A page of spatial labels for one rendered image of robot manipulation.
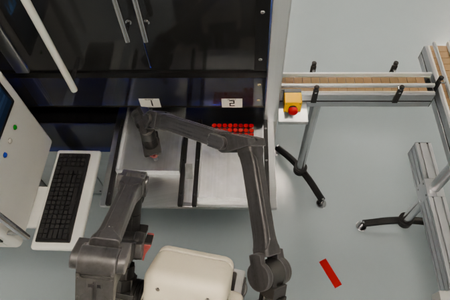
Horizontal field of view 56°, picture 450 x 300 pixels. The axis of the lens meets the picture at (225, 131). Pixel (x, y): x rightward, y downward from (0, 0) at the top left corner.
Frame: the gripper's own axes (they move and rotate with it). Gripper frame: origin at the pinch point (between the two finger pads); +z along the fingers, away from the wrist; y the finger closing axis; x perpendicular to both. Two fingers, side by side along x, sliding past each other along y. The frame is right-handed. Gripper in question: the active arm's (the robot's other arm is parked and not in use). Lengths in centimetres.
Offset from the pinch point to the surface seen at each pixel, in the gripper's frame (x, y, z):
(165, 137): -5.5, 10.5, 5.9
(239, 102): -37.9, 11.0, -9.7
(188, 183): -11.3, -13.4, 5.3
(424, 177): -123, -21, 35
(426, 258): -134, -48, 89
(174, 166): -7.0, -4.2, 5.6
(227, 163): -28.6, -7.9, 4.9
